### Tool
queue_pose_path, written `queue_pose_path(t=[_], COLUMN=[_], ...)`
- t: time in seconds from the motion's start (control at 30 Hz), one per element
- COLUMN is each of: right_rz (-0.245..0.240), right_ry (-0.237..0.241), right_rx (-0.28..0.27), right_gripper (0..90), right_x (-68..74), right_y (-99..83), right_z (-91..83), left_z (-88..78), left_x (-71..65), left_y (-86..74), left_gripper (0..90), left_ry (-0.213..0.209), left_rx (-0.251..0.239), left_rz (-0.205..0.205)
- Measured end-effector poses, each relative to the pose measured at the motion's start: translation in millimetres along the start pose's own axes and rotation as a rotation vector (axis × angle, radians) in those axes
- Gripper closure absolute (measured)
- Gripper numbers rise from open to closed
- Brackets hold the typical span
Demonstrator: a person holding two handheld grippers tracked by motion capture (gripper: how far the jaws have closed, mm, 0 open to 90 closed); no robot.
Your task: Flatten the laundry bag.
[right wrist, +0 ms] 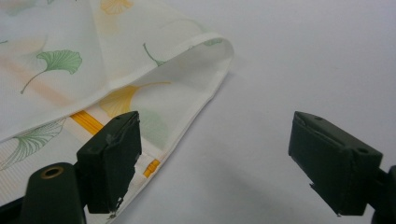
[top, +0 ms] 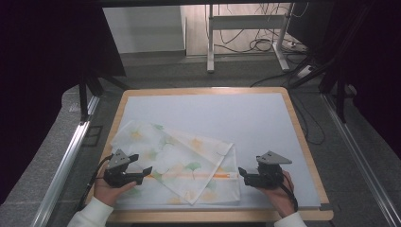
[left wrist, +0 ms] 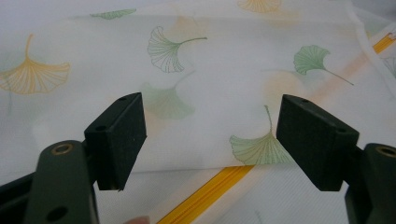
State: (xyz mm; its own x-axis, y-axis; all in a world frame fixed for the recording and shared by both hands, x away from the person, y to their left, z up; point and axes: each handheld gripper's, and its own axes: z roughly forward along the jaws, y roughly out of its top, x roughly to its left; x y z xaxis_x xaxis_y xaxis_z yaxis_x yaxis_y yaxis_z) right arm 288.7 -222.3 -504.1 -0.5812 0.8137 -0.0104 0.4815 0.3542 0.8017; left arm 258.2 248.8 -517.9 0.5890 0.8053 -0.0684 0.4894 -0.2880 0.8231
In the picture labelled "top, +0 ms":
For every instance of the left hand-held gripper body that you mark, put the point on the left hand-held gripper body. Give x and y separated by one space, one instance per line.
117 176

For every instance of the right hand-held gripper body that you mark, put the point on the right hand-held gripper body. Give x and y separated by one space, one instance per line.
268 176

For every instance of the white leaf-print pillowcase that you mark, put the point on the white leaf-print pillowcase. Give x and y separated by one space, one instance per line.
176 157

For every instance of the person's left hand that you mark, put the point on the person's left hand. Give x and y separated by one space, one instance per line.
106 193

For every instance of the person's right hand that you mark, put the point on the person's right hand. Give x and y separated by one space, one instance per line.
278 199

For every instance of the pale grey table mat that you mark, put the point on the pale grey table mat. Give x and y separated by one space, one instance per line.
236 119

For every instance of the wooden table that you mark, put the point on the wooden table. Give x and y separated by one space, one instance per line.
205 217

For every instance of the black metal stand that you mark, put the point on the black metal stand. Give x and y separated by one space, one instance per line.
340 101
83 97

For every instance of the white power strip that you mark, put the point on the white power strip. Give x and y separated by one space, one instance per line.
296 46

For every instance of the white panel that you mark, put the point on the white panel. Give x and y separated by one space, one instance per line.
143 28

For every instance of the dark curtain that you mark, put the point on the dark curtain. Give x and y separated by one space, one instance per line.
41 63
375 63

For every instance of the aluminium floor rail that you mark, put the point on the aluminium floor rail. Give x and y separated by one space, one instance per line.
362 164
63 164

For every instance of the white metal desk frame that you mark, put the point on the white metal desk frame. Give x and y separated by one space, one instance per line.
246 22

